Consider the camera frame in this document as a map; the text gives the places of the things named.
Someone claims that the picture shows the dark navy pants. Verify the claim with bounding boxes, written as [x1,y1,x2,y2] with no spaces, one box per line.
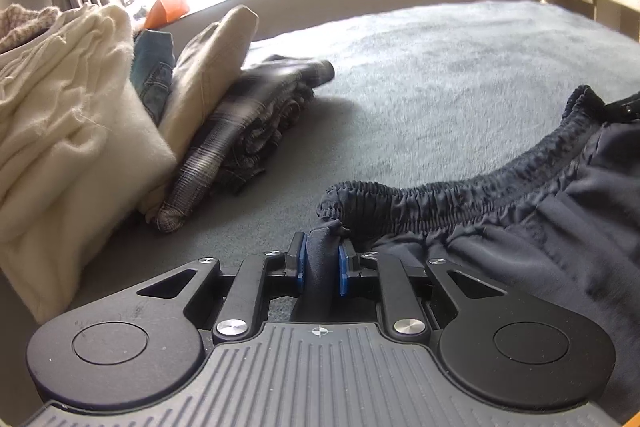
[290,85,640,423]

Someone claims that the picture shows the orange bag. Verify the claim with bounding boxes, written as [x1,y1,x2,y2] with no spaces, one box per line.
[145,0,191,30]

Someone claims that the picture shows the grey knit garment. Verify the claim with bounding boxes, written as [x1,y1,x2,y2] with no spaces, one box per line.
[0,4,61,54]

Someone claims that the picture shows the blue jeans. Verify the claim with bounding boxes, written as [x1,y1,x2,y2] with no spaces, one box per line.
[131,31,176,126]

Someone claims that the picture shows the folded beige pants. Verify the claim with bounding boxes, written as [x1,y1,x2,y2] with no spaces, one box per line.
[140,5,260,215]

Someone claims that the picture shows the plaid shirt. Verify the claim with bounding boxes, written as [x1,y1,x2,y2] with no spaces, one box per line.
[155,54,335,234]

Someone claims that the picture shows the cream sweater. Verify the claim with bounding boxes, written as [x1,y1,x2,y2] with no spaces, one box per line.
[0,3,178,325]

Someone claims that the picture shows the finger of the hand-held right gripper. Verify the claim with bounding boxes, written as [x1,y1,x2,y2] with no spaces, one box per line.
[602,91,640,124]

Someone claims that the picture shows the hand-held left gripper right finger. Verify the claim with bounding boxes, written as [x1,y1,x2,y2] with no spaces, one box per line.
[338,240,507,342]

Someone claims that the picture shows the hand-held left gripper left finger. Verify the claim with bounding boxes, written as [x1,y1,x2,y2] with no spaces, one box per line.
[137,231,307,342]

